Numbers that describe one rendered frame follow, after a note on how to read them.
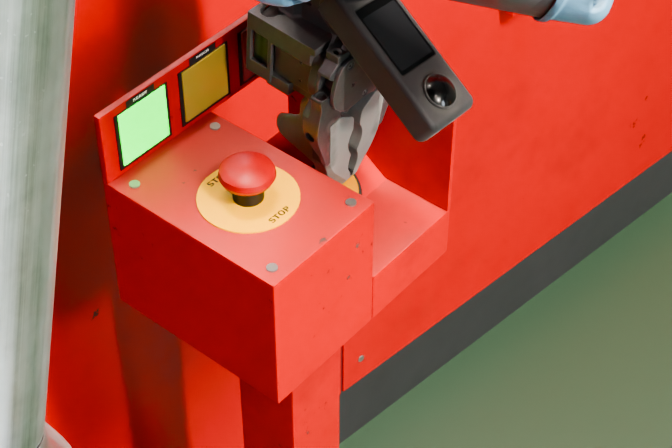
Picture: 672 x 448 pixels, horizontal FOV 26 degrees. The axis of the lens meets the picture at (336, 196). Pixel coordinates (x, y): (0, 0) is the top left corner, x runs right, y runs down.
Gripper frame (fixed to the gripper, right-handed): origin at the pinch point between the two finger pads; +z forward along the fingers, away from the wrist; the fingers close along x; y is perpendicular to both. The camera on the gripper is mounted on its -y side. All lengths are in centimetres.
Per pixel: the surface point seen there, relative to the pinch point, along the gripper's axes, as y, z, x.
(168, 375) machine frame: 19.7, 42.5, -0.5
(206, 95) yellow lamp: 9.4, -5.6, 5.1
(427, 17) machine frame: 17.6, 15.7, -36.3
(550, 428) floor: -5, 73, -43
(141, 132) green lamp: 9.5, -6.3, 11.6
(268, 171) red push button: -0.1, -7.3, 9.2
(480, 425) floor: 2, 74, -38
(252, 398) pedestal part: 1.4, 20.9, 8.1
